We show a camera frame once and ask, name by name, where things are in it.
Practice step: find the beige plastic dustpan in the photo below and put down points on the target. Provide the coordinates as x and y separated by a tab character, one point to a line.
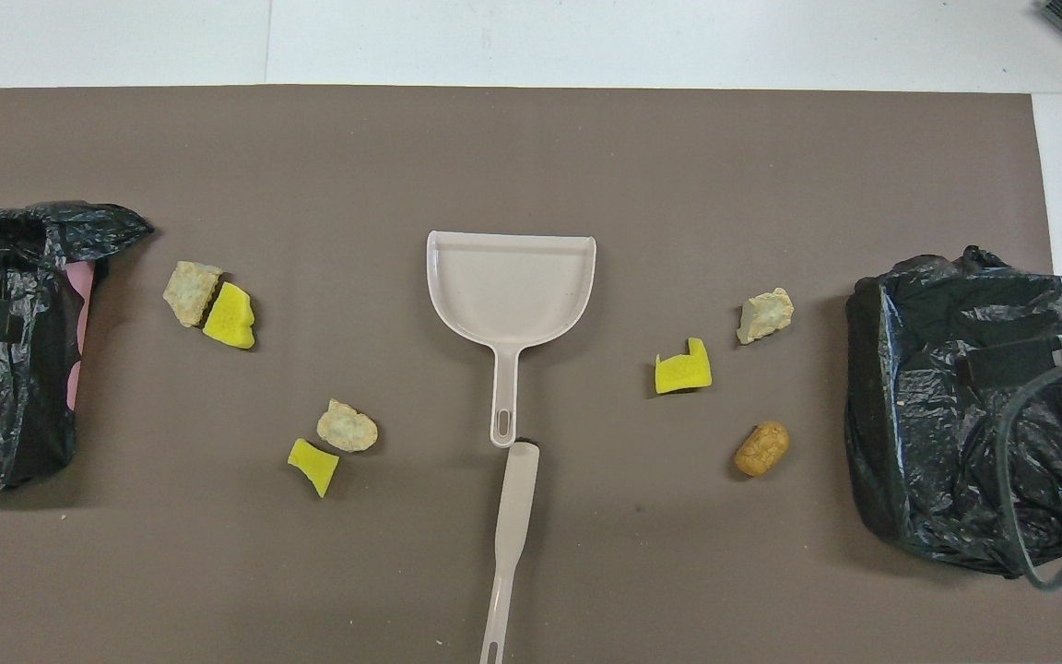
508	286

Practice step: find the notched yellow sponge piece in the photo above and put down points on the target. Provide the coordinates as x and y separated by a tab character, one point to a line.
681	373

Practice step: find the pink plastic bin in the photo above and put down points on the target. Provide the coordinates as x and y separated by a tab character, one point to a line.
79	323

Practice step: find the beige foam chunk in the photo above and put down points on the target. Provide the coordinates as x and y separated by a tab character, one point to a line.
764	315
347	429
188	293

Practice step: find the brown table mat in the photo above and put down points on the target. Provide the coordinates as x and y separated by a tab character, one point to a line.
531	157

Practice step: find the brown cork lump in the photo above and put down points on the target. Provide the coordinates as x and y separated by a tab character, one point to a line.
761	449

